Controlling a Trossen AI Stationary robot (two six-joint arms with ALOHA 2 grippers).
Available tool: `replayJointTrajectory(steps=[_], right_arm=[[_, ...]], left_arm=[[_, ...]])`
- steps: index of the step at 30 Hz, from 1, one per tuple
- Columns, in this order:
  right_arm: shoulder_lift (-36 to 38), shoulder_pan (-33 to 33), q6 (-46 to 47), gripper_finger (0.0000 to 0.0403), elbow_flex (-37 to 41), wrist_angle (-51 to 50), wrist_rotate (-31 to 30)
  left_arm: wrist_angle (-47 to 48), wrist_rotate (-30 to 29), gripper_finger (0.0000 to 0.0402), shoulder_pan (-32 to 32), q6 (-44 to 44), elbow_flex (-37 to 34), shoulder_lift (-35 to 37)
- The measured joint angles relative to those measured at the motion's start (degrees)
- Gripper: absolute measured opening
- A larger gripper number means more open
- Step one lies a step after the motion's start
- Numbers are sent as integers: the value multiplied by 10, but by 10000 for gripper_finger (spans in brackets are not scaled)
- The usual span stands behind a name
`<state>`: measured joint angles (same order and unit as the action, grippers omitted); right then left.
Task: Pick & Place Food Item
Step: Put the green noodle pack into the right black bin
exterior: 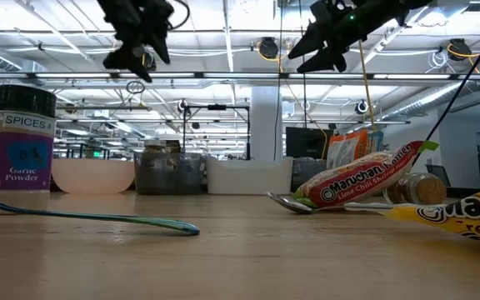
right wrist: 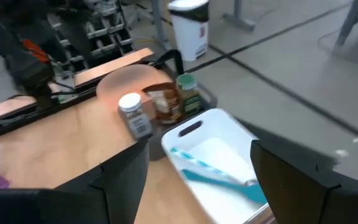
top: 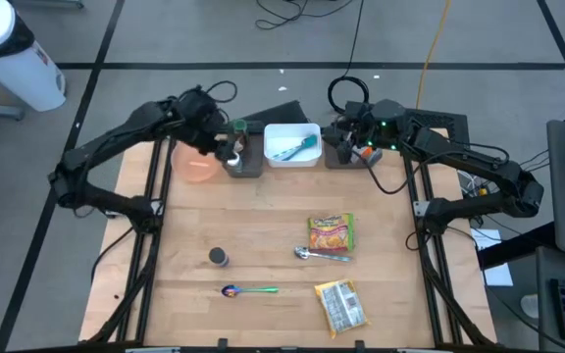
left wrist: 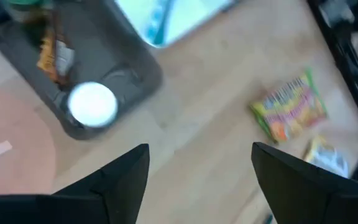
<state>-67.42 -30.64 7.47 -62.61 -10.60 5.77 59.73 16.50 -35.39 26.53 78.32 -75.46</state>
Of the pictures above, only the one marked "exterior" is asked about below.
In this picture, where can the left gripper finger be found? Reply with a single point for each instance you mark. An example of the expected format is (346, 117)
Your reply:
(125, 62)
(158, 43)

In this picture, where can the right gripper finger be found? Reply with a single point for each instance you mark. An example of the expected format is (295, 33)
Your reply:
(321, 62)
(306, 41)

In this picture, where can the clear spice jar white label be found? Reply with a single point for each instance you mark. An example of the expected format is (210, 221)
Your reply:
(154, 144)

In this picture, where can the orange ramen packet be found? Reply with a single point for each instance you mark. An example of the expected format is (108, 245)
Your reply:
(346, 150)

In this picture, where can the lime chili shrimp ramen packet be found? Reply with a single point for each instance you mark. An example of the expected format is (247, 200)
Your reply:
(361, 179)

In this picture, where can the garlic powder jar black lid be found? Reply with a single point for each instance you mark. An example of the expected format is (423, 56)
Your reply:
(19, 158)

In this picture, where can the silver metal spoon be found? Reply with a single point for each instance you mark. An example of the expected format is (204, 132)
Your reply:
(290, 203)

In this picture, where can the iridescent metal spoon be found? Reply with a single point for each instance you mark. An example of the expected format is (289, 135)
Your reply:
(161, 225)

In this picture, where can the long grey overhead beam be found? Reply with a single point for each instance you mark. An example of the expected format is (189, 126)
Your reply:
(98, 75)

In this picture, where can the black monitor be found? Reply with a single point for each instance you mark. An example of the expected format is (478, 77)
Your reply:
(306, 143)

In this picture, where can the white pillar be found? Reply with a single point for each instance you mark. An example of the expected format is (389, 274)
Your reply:
(265, 125)

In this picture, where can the pink bowl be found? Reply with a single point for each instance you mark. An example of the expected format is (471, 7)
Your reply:
(92, 177)

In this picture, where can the white plastic bin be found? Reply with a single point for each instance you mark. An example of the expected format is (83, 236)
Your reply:
(248, 177)

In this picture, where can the black office chair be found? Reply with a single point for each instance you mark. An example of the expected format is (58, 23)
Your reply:
(438, 173)

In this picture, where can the yellow ramen packet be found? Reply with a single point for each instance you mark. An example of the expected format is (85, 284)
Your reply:
(465, 216)

